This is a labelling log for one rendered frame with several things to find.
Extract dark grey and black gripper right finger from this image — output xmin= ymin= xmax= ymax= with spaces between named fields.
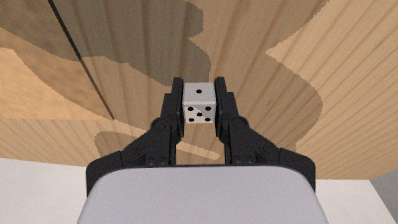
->
xmin=214 ymin=77 xmax=316 ymax=194

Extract tan flat mat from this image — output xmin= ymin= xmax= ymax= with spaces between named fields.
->
xmin=0 ymin=0 xmax=114 ymax=121

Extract grey die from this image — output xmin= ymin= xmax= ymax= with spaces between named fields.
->
xmin=182 ymin=83 xmax=216 ymax=123

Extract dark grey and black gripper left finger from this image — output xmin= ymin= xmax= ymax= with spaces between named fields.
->
xmin=86 ymin=77 xmax=185 ymax=197

